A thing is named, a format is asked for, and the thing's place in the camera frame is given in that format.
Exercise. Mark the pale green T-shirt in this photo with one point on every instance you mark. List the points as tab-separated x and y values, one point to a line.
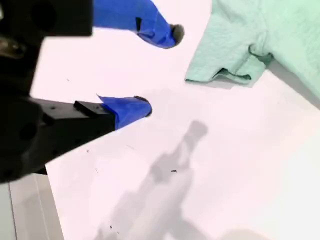
237	37

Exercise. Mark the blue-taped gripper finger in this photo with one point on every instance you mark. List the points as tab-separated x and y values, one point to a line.
87	122
145	22

